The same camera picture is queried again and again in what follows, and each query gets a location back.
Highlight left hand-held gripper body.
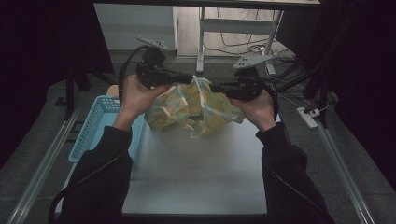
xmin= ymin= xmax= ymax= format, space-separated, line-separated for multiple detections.
xmin=135 ymin=35 xmax=176 ymax=89

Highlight person's left hand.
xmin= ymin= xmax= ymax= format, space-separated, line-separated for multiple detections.
xmin=112 ymin=74 xmax=173 ymax=132

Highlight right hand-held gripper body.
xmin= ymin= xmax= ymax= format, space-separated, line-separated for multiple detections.
xmin=228 ymin=53 xmax=276 ymax=103

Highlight right hand-held gripper cable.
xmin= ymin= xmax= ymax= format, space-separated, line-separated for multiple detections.
xmin=261 ymin=82 xmax=334 ymax=224

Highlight metal floor rail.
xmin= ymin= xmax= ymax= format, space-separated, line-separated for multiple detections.
xmin=316 ymin=122 xmax=376 ymax=224
xmin=5 ymin=104 xmax=82 ymax=224

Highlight white floor cable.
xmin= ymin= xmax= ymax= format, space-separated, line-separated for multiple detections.
xmin=263 ymin=46 xmax=331 ymax=115

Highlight fruit print tote bag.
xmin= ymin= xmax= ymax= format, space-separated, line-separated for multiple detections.
xmin=144 ymin=75 xmax=247 ymax=140

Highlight blue plastic basket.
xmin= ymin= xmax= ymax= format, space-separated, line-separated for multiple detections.
xmin=68 ymin=94 xmax=148 ymax=165

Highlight dark curtain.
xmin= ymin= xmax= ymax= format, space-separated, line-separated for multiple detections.
xmin=275 ymin=0 xmax=396 ymax=190
xmin=0 ymin=0 xmax=116 ymax=171

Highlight wooden table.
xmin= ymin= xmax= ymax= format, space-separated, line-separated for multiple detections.
xmin=106 ymin=84 xmax=121 ymax=98

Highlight white table mat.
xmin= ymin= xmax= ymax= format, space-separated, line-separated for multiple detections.
xmin=55 ymin=113 xmax=282 ymax=217

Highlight white desk frame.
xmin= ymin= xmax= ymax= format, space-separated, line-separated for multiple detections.
xmin=195 ymin=6 xmax=285 ymax=77

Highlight black floor cables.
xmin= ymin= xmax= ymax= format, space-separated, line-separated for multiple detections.
xmin=203 ymin=7 xmax=309 ymax=92

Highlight white power strip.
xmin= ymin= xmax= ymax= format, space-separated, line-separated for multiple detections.
xmin=295 ymin=105 xmax=320 ymax=130

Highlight person's right hand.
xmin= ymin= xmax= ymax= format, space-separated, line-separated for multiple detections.
xmin=230 ymin=90 xmax=277 ymax=133

